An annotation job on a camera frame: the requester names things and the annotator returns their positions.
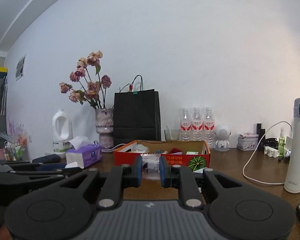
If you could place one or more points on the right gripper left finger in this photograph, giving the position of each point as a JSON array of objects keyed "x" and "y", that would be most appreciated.
[{"x": 66, "y": 208}]

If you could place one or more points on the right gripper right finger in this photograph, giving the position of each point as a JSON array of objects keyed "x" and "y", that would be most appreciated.
[{"x": 235, "y": 210}]

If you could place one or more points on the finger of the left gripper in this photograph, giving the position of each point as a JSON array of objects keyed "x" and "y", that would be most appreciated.
[{"x": 51, "y": 167}]

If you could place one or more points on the green tissue packet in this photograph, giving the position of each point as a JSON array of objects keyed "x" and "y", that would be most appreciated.
[{"x": 191, "y": 153}]

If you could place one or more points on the red fabric rose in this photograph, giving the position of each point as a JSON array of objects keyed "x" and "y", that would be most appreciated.
[{"x": 175, "y": 151}]

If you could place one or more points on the iridescent plastic bag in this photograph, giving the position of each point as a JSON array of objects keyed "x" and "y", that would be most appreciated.
[{"x": 139, "y": 148}]

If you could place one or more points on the cotton buds box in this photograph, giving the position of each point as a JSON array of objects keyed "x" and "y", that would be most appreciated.
[{"x": 150, "y": 166}]

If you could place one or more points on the dark blue case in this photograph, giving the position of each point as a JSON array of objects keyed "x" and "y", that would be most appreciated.
[{"x": 48, "y": 159}]

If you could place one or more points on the purple tissue pack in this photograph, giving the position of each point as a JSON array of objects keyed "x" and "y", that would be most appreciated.
[{"x": 83, "y": 152}]

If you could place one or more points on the white detergent jug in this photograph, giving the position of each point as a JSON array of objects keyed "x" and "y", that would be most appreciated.
[{"x": 62, "y": 133}]

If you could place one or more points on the white power strip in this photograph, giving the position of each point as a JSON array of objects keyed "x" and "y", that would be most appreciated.
[{"x": 271, "y": 152}]

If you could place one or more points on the white thermos bottle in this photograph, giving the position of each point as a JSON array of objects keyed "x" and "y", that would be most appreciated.
[{"x": 292, "y": 182}]

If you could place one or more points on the red cardboard box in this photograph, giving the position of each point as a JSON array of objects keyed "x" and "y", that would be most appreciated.
[{"x": 124, "y": 154}]

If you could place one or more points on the white tin box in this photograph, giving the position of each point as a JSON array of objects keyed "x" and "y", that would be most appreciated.
[{"x": 247, "y": 142}]

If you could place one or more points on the pink ceramic vase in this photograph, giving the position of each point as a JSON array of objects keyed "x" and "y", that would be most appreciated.
[{"x": 105, "y": 126}]

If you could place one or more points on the white robot speaker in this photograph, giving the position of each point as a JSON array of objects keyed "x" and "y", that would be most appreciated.
[{"x": 222, "y": 135}]

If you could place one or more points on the black small bottle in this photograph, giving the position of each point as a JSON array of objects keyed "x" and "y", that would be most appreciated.
[{"x": 260, "y": 131}]

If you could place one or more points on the right water bottle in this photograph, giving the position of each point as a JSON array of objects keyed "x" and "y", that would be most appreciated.
[{"x": 209, "y": 127}]

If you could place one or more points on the water bottle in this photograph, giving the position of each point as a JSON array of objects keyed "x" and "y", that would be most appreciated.
[
  {"x": 185, "y": 125},
  {"x": 209, "y": 127},
  {"x": 197, "y": 124}
]

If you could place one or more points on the green spray bottle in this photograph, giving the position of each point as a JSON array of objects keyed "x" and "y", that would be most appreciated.
[{"x": 281, "y": 144}]

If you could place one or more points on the dried pink roses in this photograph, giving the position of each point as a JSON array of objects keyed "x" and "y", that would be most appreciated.
[{"x": 86, "y": 82}]

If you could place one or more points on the middle water bottle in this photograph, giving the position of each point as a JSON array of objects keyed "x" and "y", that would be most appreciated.
[{"x": 197, "y": 124}]

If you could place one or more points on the left water bottle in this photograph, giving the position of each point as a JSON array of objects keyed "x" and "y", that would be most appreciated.
[{"x": 185, "y": 125}]

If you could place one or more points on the black paper bag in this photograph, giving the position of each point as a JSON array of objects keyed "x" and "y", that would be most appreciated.
[{"x": 136, "y": 114}]

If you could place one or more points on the glass cup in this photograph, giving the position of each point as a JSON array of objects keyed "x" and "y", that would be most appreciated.
[{"x": 171, "y": 134}]

